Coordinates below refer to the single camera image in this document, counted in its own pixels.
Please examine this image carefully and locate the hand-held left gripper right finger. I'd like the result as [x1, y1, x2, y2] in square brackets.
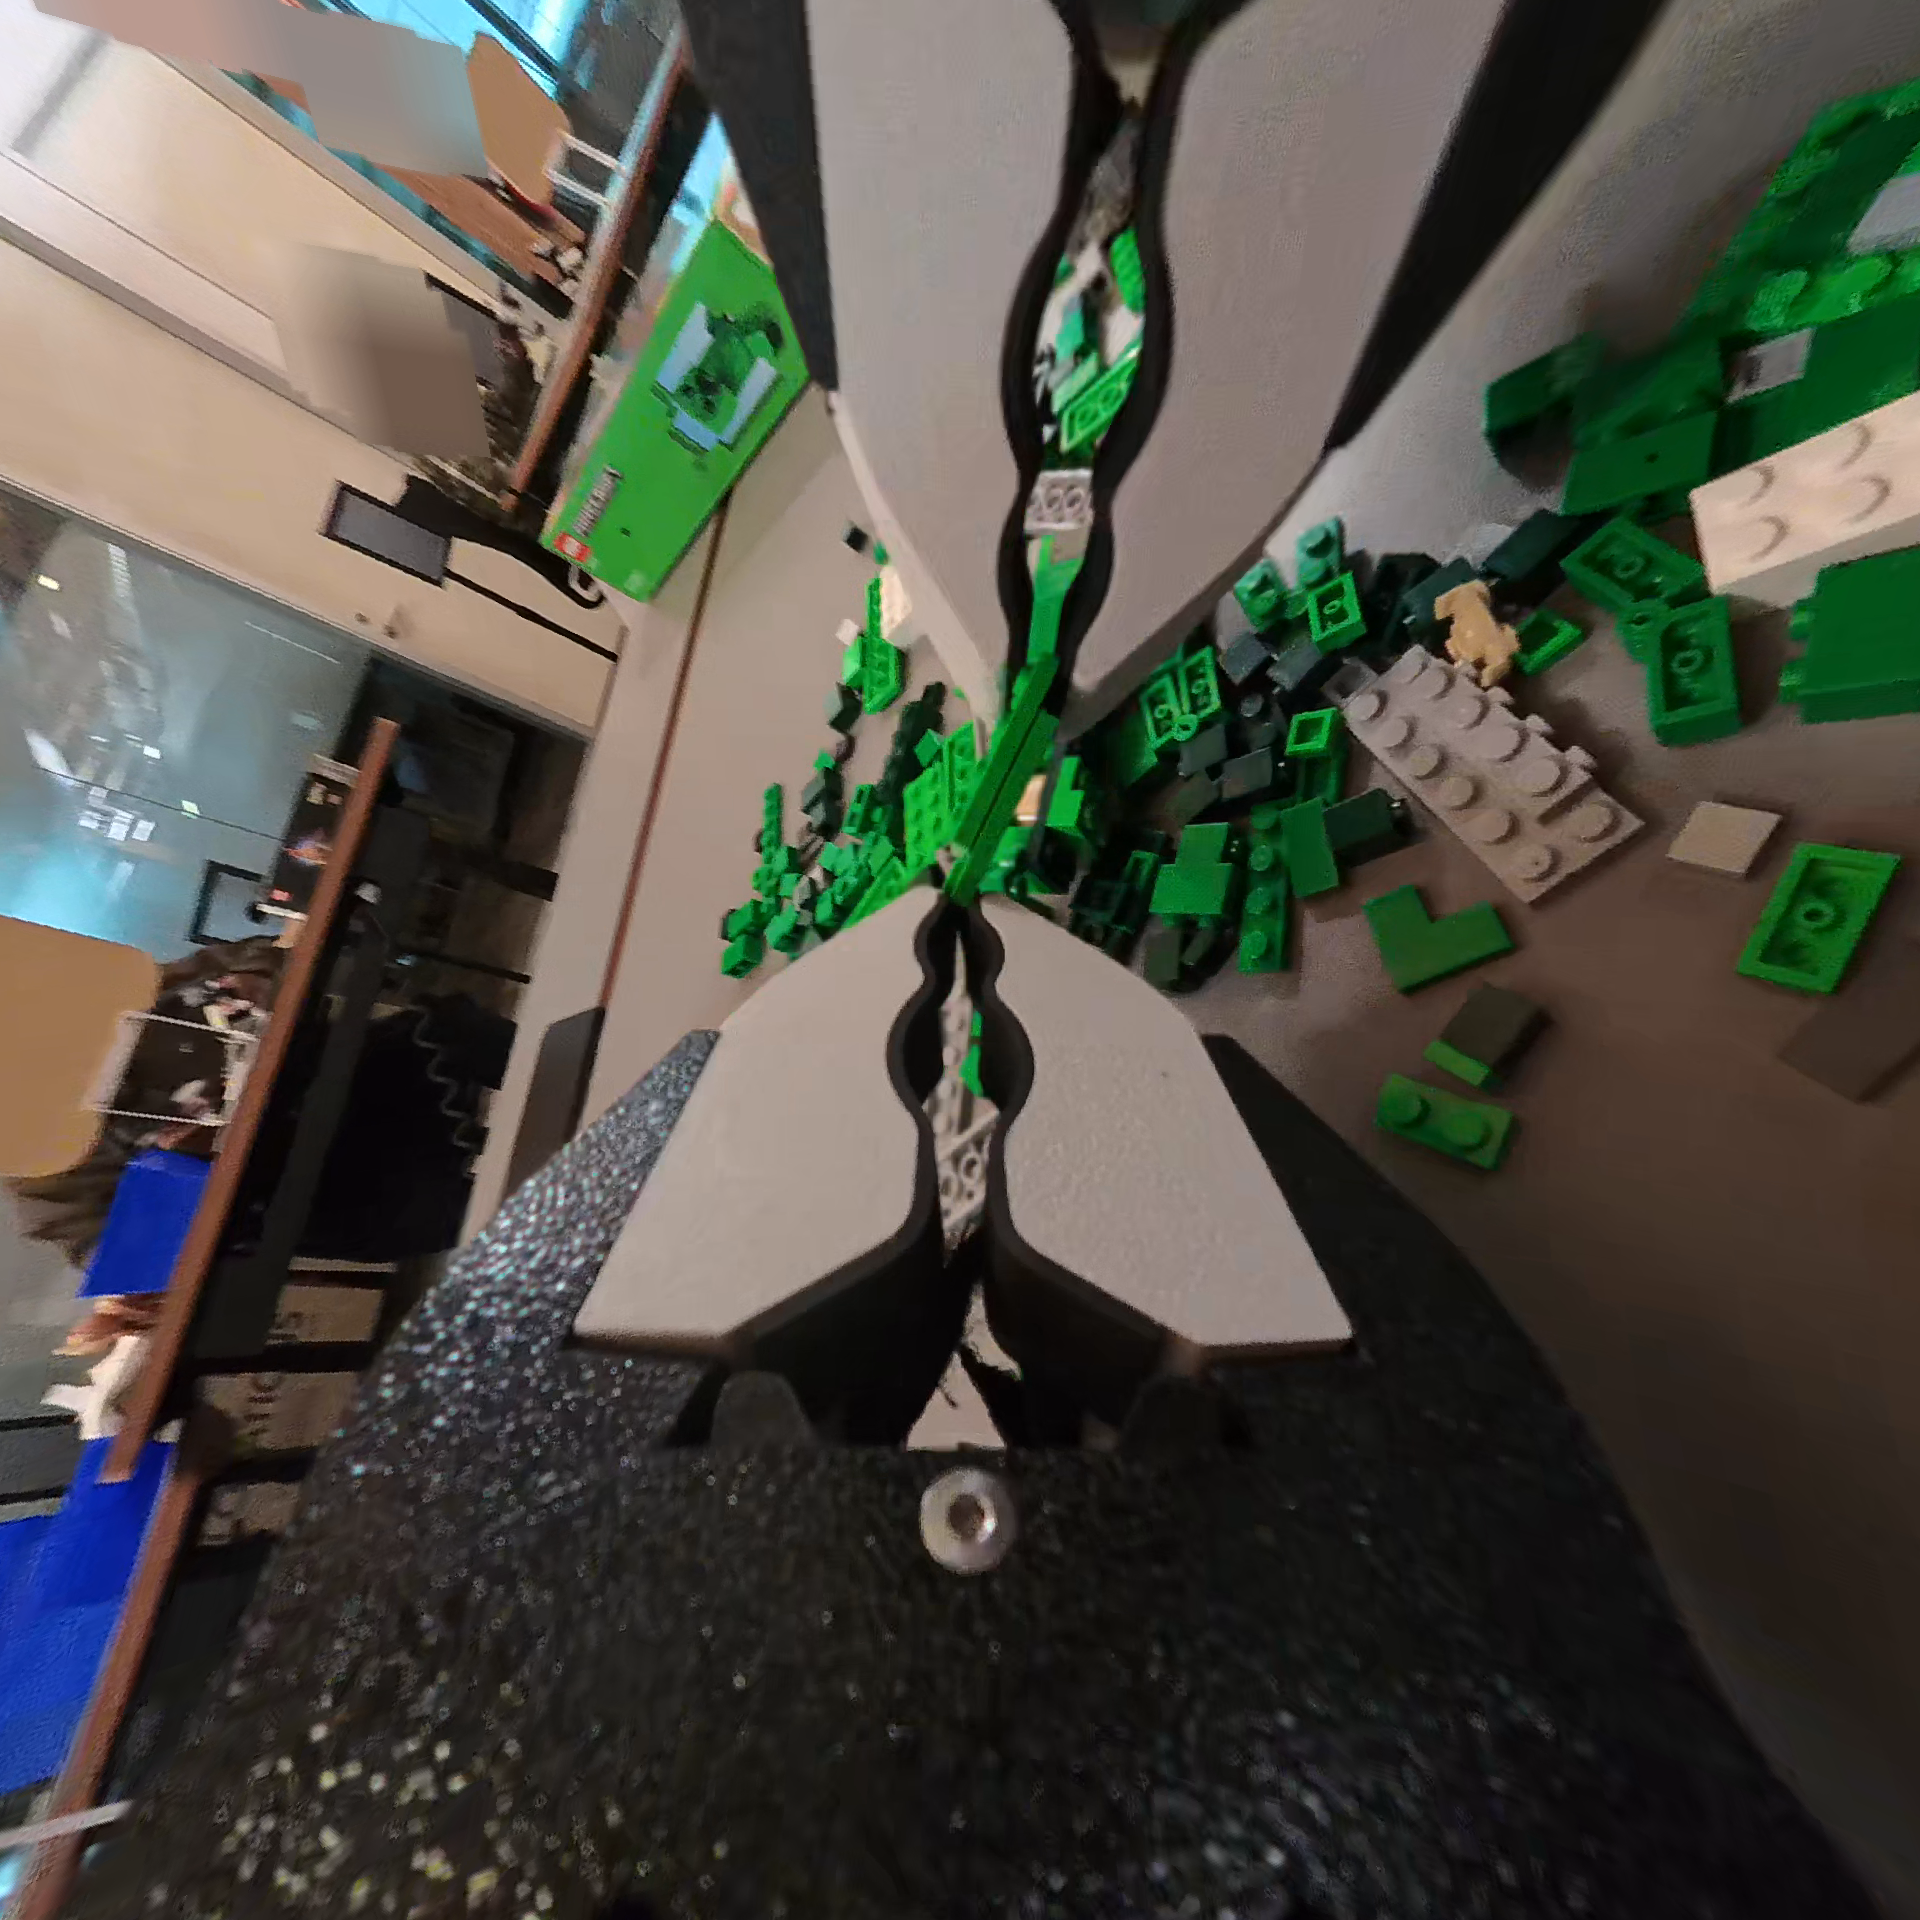
[966, 894, 1357, 1445]

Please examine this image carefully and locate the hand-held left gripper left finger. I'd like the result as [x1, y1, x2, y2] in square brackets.
[571, 896, 974, 1445]

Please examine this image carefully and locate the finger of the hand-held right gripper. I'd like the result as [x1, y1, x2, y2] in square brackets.
[808, 0, 1126, 710]
[1054, 0, 1510, 740]

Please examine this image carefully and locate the small light grey plate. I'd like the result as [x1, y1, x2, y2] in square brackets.
[922, 1006, 1005, 1248]

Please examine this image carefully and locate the pile of green toy bricks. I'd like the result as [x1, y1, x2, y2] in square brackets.
[720, 510, 1749, 1000]

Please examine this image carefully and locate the long green plate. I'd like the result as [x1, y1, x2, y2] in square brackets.
[937, 532, 1088, 909]

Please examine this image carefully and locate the wooden-edged desk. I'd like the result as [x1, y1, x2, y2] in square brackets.
[0, 717, 405, 1920]
[509, 46, 707, 500]

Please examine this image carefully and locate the black desk panel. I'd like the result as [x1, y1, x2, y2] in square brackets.
[510, 1006, 606, 1194]

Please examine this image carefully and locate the grey desk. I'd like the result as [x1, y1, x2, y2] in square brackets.
[503, 0, 1920, 1920]

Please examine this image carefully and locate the tan book stand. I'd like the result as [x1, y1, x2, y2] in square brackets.
[0, 915, 250, 1179]
[464, 30, 634, 288]

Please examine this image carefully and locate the green two-stud plate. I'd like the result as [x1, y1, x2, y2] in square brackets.
[1373, 1073, 1518, 1172]

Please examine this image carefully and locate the green toy set box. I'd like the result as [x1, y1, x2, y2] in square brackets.
[539, 217, 813, 605]

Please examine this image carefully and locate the green L-shaped plate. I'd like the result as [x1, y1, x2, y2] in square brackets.
[1360, 883, 1515, 995]

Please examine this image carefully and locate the tan small piece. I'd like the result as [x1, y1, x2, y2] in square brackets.
[1431, 581, 1521, 689]

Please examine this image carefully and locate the large grey studded plate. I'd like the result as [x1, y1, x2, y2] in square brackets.
[1339, 645, 1648, 905]

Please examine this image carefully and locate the large green studded plate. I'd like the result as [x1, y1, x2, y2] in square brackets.
[1710, 75, 1920, 347]

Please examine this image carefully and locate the black sign stand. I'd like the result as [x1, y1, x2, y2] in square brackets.
[323, 480, 625, 664]

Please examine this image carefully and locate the white studded brick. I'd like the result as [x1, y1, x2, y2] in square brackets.
[1693, 421, 1920, 605]

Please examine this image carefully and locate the blue storage bin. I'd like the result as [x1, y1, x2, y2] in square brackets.
[0, 1441, 174, 1794]
[83, 1154, 214, 1299]

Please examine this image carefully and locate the tan square lego tile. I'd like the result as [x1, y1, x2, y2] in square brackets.
[1667, 797, 1785, 877]

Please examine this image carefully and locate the green upturned plate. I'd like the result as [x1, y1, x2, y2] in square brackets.
[1736, 842, 1903, 997]

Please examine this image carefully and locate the dark grey flat tile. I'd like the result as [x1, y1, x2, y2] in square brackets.
[1776, 984, 1920, 1106]

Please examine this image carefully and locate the glass partition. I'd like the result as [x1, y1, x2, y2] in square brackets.
[0, 480, 377, 963]

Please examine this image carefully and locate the white strip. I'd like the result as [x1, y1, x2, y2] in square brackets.
[0, 1800, 136, 1858]

